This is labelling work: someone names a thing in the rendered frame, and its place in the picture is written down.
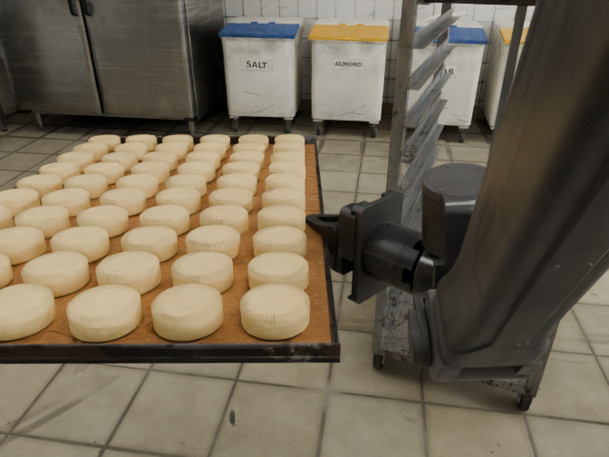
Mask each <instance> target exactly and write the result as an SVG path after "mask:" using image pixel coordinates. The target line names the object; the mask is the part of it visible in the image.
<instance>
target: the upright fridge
mask: <svg viewBox="0 0 609 457"><path fill-rule="evenodd" d="M224 27H225V26H224V14H223V1H222V0H0V52H1V55H2V58H3V61H4V65H5V69H6V73H7V76H8V80H9V82H10V86H11V89H12V93H13V96H14V101H15V105H16V108H17V110H16V112H17V113H23V114H27V113H29V112H30V113H34V115H35V119H36V122H37V123H39V125H40V126H39V127H38V128H39V130H43V129H45V127H44V126H43V123H44V120H43V116H42V113H49V114H69V115H88V116H107V117H126V118H145V119H164V120H183V121H184V122H188V130H189V131H190V132H191V134H190V135H189V136H196V133H194V131H195V130H196V128H195V121H199V120H200V119H201V118H202V117H203V116H204V115H206V114H207V113H208V112H209V111H210V110H211V109H213V108H214V107H215V106H216V107H217V112H222V110H220V107H221V101H222V100H223V99H224V98H225V97H226V96H227V88H226V78H225V68H224V58H223V48H222V40H221V38H220V37H218V33H219V32H220V31H221V30H222V29H223V28H224Z"/></svg>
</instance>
